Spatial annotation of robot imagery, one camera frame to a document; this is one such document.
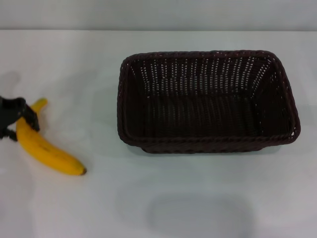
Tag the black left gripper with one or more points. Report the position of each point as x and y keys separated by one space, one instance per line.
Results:
x=8 y=112

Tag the black woven plastic basket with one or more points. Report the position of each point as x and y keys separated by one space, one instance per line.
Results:
x=205 y=109

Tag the yellow banana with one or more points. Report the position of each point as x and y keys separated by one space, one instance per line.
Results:
x=44 y=148

